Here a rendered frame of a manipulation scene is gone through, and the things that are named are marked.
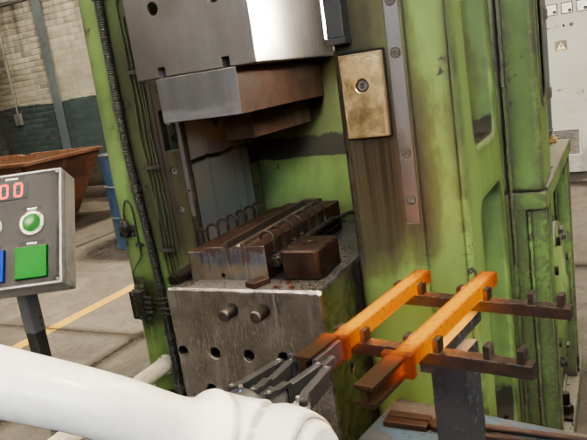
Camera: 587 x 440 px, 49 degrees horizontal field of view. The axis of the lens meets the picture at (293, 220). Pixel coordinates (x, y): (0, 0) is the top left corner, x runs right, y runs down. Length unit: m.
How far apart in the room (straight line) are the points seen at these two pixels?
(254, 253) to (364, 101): 0.39
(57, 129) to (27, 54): 1.17
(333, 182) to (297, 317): 0.58
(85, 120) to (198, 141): 8.32
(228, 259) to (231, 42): 0.46
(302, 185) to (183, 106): 0.55
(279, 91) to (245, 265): 0.40
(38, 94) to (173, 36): 9.16
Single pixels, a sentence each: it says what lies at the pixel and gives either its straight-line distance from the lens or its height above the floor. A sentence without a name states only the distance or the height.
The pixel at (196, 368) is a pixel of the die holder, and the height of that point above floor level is 0.72.
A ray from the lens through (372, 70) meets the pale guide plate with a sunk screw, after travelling 1.33.
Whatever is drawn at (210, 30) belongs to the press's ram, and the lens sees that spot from 1.35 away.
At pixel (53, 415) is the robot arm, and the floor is 1.10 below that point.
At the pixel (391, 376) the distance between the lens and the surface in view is 0.89.
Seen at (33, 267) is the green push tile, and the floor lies 1.00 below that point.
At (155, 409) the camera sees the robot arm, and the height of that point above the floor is 1.09.
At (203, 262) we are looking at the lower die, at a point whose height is 0.96.
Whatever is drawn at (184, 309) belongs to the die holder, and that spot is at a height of 0.87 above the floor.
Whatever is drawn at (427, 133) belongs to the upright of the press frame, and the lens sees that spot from 1.34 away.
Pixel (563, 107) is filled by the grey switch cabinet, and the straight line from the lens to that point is 6.44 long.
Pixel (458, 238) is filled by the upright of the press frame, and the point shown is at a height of 0.96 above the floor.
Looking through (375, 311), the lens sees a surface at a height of 0.94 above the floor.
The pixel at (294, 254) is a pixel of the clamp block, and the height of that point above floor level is 0.97.
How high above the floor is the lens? 1.33
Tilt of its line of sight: 12 degrees down
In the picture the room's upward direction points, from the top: 8 degrees counter-clockwise
